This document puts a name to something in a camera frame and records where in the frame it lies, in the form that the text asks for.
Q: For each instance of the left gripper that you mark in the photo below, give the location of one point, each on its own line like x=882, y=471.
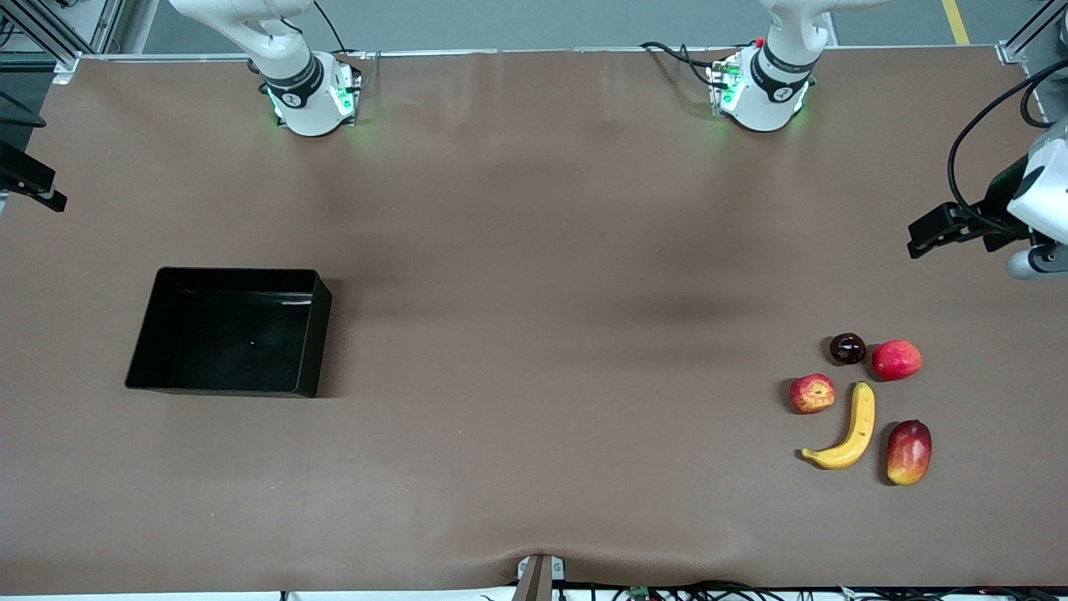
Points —
x=998, y=197

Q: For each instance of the red yellow striped apple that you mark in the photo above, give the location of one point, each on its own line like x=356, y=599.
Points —
x=812, y=394

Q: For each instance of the yellow banana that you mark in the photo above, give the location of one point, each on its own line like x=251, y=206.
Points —
x=859, y=426

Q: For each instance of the black plastic tray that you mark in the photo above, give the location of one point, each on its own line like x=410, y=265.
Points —
x=225, y=342

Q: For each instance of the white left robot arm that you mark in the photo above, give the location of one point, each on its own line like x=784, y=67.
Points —
x=763, y=100

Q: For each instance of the red pink round fruit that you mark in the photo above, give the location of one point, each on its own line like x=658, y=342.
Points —
x=897, y=361

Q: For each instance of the red yellow mango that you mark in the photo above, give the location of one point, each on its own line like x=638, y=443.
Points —
x=909, y=452

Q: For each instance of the brown table mat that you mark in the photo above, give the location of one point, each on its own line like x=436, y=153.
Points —
x=501, y=501

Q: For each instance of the aluminium frame profile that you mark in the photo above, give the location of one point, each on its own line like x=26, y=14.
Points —
x=50, y=37
x=1022, y=37

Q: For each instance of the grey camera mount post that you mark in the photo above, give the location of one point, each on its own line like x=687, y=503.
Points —
x=538, y=584

